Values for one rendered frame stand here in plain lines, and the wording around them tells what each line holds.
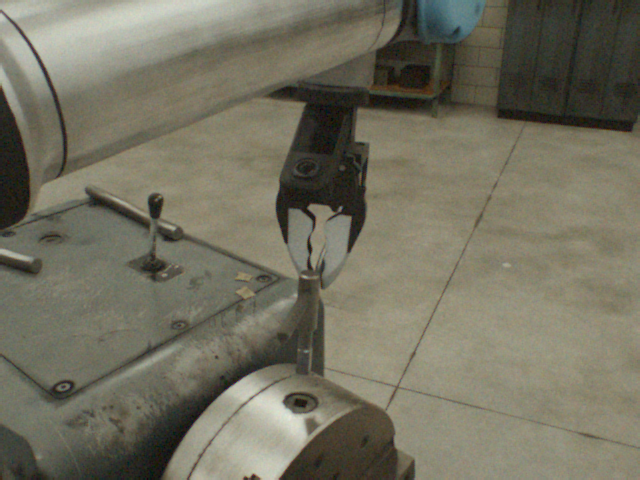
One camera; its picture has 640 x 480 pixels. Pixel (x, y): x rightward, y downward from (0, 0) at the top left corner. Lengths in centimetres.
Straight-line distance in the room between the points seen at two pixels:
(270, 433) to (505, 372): 227
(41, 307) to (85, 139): 66
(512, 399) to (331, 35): 248
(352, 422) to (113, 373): 27
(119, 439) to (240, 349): 19
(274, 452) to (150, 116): 46
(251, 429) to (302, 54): 45
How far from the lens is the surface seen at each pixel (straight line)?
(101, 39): 28
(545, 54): 654
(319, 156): 59
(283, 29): 34
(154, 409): 75
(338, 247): 67
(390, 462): 84
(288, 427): 70
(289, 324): 58
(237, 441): 70
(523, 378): 290
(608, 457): 264
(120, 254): 103
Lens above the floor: 170
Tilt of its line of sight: 27 degrees down
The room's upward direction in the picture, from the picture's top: straight up
